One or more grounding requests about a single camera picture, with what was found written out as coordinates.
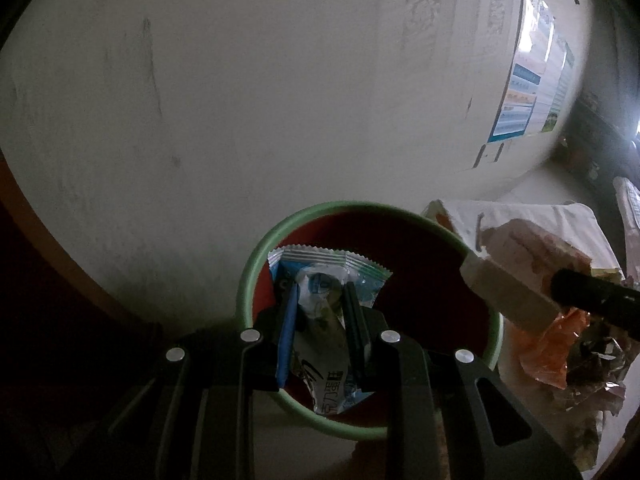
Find white milk carton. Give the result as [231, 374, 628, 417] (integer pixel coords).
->
[460, 252, 562, 334]

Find green bordered wall poster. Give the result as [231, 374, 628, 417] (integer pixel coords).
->
[541, 40, 575, 132]

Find white table cloth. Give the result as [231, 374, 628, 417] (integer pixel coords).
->
[424, 200, 639, 479]

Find blue white snack wrapper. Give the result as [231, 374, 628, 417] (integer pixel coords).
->
[268, 245, 392, 417]

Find pink foil snack bag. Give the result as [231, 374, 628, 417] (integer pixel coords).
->
[480, 219, 591, 294]

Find bed with plaid sheet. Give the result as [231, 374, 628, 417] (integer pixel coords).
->
[613, 177, 640, 284]

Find orange snack wrapper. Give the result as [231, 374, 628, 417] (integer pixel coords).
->
[514, 308, 590, 390]

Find green rimmed red trash bin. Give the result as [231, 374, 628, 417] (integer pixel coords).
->
[236, 202, 503, 441]

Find dark bedside cabinet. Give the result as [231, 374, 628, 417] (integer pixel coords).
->
[563, 100, 639, 194]

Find blue pinyin wall poster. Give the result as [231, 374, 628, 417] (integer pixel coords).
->
[488, 0, 555, 143]

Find white chart wall poster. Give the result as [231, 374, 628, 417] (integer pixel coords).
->
[525, 21, 567, 136]

